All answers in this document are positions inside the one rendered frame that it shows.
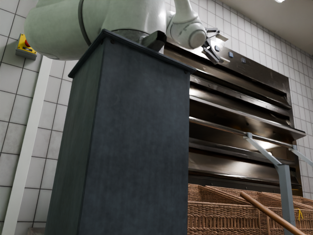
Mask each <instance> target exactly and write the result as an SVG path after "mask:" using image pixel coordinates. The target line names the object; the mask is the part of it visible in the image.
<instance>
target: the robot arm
mask: <svg viewBox="0 0 313 235"><path fill-rule="evenodd" d="M174 3H175V8H176V13H175V12H172V11H167V10H166V4H165V0H39V1H38V2H37V4H36V7H34V8H32V9H31V10H30V11H29V13H28V15H27V17H26V19H25V22H24V33H25V37H26V40H27V42H28V44H29V45H30V47H31V48H32V49H33V50H35V51H36V52H38V53H39V54H41V55H43V56H46V57H47V58H49V59H53V60H59V61H74V60H79V59H80V58H81V57H82V55H83V54H84V53H85V52H86V50H87V49H88V48H89V46H90V45H91V43H92V42H93V41H94V39H95V38H96V37H97V36H98V35H99V33H100V32H101V30H102V29H106V30H109V31H111V32H113V33H116V34H118V35H120V36H123V37H125V38H127V39H130V40H132V41H134V42H137V43H139V44H141V45H143V46H146V47H148V48H150V49H152V50H154V51H157V52H159V53H161V54H163V49H164V45H165V43H166V39H167V37H169V38H171V39H173V40H175V42H176V43H177V44H179V45H180V46H182V47H184V48H186V49H196V48H199V47H202V48H203V50H202V51H201V53H202V54H204V55H206V56H207V57H208V58H209V59H210V60H211V61H212V62H213V63H214V64H217V63H218V62H219V63H223V64H228V63H229V62H230V61H229V60H226V59H224V58H222V57H218V55H217V54H216V52H215V51H214V50H213V48H212V45H211V38H212V37H214V36H215V37H216V38H218V39H220V40H222V41H224V42H226V41H227V40H229V38H228V37H226V36H224V35H223V34H221V33H220V31H218V28H206V27H204V26H203V24H202V22H201V20H200V18H199V16H198V13H197V12H195V11H194V10H193V9H192V7H191V4H190V1H189V0H174ZM212 32H214V33H213V34H210V35H207V33H212ZM208 47H209V48H208Z"/></svg>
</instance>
